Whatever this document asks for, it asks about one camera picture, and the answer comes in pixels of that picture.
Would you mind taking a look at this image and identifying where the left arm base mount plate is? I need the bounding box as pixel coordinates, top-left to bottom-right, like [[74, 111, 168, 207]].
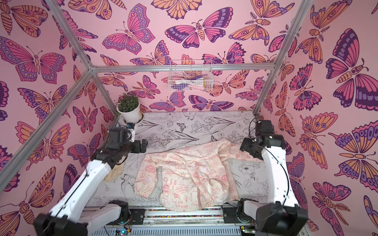
[[117, 208, 146, 225]]

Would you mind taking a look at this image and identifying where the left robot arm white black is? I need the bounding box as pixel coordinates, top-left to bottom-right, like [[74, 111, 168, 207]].
[[33, 123, 148, 236]]

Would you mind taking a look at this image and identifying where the aluminium front rail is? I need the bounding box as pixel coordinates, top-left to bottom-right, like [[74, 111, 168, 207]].
[[57, 203, 311, 236]]

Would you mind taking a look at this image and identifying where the potted green plant white pot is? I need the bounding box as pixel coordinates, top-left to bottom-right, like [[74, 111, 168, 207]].
[[116, 93, 143, 124]]

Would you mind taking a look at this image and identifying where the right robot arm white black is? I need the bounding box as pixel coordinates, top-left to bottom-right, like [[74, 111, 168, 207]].
[[237, 120, 308, 236]]

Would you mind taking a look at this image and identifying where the pink printed kids jacket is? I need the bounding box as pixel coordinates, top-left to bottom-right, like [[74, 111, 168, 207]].
[[134, 138, 263, 212]]

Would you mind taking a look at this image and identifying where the beige work glove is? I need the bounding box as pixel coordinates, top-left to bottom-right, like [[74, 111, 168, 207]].
[[103, 163, 125, 183]]

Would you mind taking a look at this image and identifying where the white wire basket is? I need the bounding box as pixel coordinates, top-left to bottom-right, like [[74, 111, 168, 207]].
[[166, 60, 214, 92]]

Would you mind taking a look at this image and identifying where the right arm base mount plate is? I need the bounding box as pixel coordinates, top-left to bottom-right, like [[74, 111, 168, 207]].
[[221, 203, 255, 224]]

